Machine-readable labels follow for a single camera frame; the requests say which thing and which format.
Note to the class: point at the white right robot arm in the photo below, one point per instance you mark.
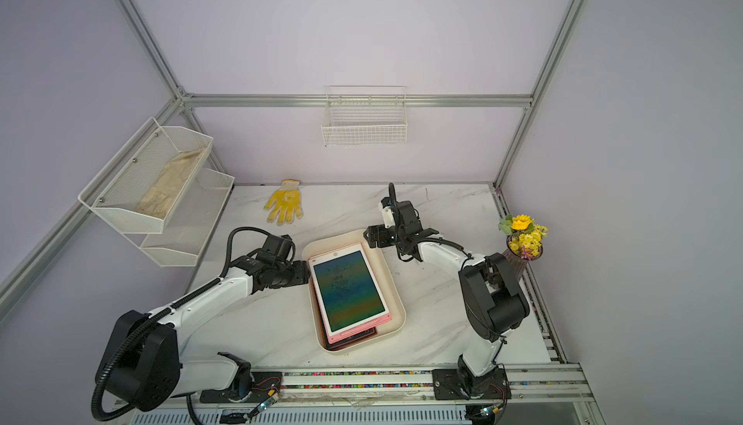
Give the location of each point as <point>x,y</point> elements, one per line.
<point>494,302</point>

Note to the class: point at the yellow work glove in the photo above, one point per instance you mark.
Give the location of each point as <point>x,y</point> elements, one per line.
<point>285,205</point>

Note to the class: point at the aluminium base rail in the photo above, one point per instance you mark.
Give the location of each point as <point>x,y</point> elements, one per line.
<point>377,386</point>

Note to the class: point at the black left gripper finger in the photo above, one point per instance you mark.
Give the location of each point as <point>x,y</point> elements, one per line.
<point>299,280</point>
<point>300,268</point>

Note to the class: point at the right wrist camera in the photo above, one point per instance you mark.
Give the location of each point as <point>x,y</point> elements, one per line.
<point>387,213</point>

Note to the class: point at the dark red bottom tablet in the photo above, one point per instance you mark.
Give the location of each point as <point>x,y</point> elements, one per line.
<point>351,340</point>

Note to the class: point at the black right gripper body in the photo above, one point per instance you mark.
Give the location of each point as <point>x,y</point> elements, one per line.
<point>398,236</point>

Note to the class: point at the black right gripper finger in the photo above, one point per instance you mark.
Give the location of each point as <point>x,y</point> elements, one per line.
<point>375,240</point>
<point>377,232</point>

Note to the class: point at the aluminium frame profiles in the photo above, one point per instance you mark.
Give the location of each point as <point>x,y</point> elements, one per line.
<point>77,76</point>

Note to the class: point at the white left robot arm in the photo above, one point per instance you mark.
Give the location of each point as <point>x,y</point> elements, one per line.
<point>143,364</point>

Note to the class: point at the white mesh two-tier shelf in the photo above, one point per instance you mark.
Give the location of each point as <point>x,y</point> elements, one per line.
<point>180,239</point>

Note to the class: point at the beige glove in shelf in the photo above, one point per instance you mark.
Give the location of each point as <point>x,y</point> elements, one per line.
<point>159,199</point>

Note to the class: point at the yellow flower bouquet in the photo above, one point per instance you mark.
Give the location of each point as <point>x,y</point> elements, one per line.
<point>524,237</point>

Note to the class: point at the purple glass vase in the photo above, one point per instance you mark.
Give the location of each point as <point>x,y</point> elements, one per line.
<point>514,259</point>

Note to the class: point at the white wire wall basket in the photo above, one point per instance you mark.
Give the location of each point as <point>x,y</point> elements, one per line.
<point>356,116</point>

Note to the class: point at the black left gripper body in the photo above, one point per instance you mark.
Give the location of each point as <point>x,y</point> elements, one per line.
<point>284,273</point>

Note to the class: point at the pink white writing tablet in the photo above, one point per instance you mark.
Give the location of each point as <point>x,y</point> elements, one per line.
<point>349,296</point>

